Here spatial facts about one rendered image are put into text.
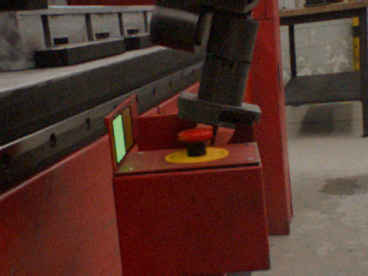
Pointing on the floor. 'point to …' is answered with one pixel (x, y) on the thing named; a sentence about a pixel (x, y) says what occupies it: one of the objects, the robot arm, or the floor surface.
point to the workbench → (359, 86)
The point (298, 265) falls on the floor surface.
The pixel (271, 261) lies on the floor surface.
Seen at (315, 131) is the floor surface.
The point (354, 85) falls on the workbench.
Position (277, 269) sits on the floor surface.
